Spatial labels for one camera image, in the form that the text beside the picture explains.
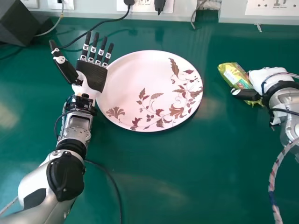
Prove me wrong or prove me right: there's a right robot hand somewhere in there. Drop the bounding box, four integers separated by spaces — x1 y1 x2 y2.
230 66 299 108

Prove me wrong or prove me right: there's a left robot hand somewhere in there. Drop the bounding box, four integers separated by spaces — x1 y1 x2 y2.
48 31 115 117

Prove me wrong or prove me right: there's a yellow-green biscuit packet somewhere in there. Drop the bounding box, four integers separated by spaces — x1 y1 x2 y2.
217 62 266 108

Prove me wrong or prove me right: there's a white plate brown leaf pattern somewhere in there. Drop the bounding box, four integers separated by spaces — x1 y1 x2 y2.
95 50 204 133

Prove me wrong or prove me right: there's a white socket plate with switches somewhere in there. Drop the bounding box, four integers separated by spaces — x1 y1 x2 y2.
244 0 289 16

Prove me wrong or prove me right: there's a small white socket plate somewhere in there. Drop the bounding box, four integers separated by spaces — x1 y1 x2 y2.
47 0 75 10

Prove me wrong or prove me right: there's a wide white socket plate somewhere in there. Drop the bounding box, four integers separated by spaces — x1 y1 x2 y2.
116 0 175 13

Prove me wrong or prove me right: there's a black box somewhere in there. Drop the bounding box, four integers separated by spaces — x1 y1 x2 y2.
0 0 56 47

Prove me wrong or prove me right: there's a black plug adapter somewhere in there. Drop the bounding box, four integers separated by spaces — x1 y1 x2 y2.
154 0 167 16

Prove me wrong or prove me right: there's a pale grey cable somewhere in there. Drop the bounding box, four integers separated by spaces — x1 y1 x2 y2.
35 0 65 37

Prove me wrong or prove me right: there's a black power cable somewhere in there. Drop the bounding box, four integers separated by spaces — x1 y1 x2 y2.
62 4 131 51

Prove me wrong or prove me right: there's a white slotted cable duct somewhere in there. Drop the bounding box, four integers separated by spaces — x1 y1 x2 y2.
197 0 222 7

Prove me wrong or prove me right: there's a white striped wrapped cable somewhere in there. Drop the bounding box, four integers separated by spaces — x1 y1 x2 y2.
267 140 299 224

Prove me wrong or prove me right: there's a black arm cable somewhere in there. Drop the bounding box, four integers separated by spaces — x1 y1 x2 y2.
84 160 122 224

